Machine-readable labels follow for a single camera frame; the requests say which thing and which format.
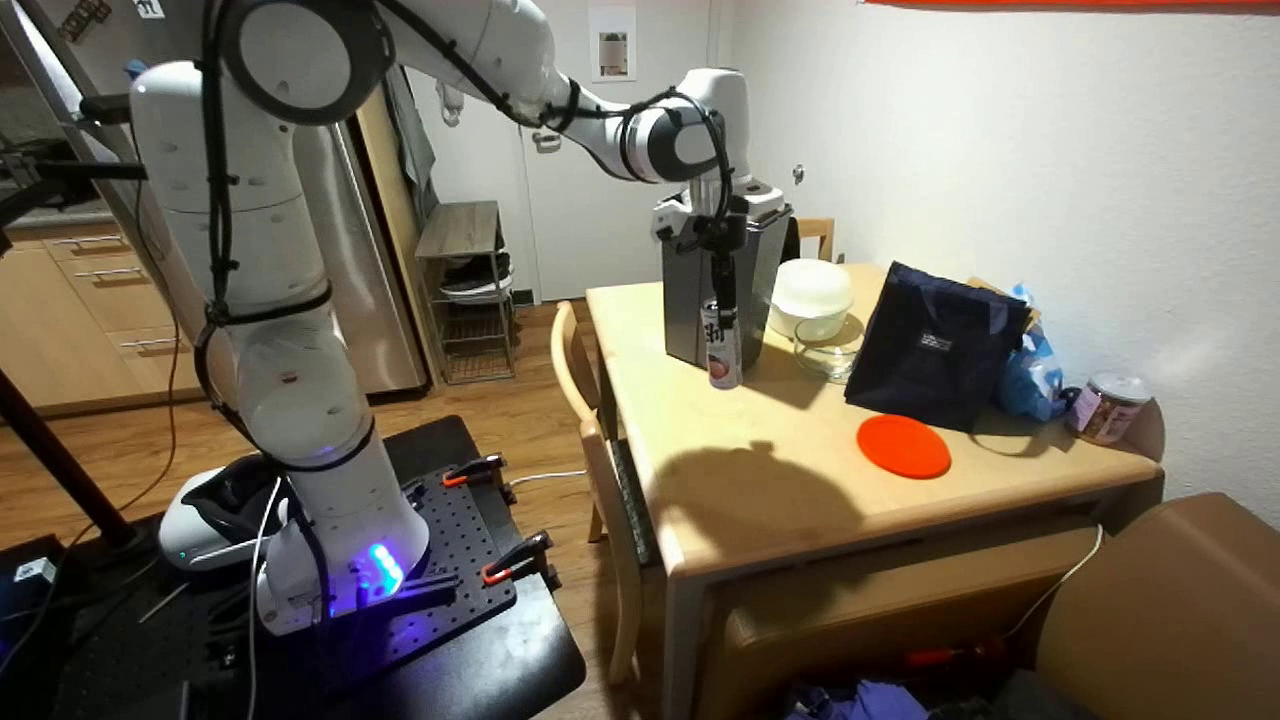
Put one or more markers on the blue plastic bag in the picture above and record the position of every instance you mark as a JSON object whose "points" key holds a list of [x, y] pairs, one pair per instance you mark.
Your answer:
{"points": [[1033, 365]]}

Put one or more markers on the stainless steel refrigerator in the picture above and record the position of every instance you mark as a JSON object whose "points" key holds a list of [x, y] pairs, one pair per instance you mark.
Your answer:
{"points": [[367, 264]]}

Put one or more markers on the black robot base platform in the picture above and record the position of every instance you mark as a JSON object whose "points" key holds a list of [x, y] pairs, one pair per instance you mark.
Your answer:
{"points": [[440, 654]]}

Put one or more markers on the orange black clamp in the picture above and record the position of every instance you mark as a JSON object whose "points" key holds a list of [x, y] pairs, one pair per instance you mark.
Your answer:
{"points": [[522, 563], [475, 471]]}

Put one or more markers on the light wooden table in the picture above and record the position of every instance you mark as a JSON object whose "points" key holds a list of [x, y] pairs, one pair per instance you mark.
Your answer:
{"points": [[800, 493]]}

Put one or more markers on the white black floor device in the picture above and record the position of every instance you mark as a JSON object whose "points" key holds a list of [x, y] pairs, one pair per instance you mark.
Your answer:
{"points": [[212, 515]]}

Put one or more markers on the orange round disc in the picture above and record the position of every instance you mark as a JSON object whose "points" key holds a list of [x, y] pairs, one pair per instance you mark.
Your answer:
{"points": [[906, 446]]}

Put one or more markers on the small door picture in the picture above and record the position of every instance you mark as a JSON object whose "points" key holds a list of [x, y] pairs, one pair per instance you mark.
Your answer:
{"points": [[613, 53]]}

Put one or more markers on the white round bowl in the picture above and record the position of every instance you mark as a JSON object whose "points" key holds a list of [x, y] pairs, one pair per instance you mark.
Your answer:
{"points": [[811, 297]]}

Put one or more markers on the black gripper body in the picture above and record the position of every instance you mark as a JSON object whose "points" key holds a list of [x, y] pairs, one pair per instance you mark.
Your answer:
{"points": [[720, 253]]}

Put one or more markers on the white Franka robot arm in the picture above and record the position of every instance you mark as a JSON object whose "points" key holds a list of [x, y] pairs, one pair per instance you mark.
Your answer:
{"points": [[267, 200]]}

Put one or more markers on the dark clothes pile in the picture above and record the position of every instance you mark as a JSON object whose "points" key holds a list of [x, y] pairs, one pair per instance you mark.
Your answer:
{"points": [[853, 697]]}

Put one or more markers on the slatted wooden chair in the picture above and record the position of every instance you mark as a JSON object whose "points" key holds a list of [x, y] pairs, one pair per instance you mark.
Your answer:
{"points": [[572, 361]]}

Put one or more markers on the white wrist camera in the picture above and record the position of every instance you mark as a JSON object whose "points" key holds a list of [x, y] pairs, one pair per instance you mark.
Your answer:
{"points": [[679, 213]]}

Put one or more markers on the grey hanging cloth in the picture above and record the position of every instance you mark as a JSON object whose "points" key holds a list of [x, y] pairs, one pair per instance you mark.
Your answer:
{"points": [[408, 133]]}

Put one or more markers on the navy blue bag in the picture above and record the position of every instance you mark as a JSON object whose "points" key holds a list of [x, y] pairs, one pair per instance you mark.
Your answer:
{"points": [[934, 346]]}

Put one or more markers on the round metal wall knob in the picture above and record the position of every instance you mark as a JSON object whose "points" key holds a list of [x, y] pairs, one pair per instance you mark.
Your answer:
{"points": [[799, 174]]}

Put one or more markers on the pink white tub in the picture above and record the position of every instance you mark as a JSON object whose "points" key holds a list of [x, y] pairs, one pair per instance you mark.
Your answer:
{"points": [[1108, 404]]}

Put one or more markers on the grey plastic trash bin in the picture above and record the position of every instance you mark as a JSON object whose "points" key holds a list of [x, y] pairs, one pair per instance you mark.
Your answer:
{"points": [[765, 295]]}

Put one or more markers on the orange wall banner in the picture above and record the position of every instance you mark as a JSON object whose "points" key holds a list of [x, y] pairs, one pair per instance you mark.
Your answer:
{"points": [[1064, 7]]}

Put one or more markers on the black tripod leg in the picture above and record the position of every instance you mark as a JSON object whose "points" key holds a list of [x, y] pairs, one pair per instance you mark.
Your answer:
{"points": [[52, 463]]}

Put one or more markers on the small wooden shelf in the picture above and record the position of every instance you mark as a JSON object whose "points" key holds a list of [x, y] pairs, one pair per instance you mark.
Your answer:
{"points": [[467, 285]]}

